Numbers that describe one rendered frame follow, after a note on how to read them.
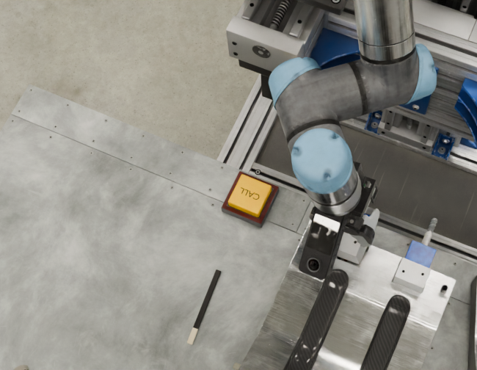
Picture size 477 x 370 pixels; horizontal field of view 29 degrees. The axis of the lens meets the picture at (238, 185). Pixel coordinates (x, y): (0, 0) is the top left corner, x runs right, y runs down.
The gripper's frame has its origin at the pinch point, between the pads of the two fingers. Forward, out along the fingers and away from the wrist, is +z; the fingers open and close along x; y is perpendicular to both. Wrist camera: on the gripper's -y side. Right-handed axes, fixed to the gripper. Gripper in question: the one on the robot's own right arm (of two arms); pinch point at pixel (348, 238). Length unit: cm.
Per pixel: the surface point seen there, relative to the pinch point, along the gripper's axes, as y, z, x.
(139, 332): -27.1, 6.2, 28.8
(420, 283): -2.0, 3.8, -13.0
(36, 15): 48, 84, 134
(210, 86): 46, 92, 75
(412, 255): 2.2, 5.3, -9.8
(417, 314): -6.5, 6.0, -14.0
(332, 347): -16.9, 3.8, -3.7
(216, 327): -20.9, 8.7, 17.2
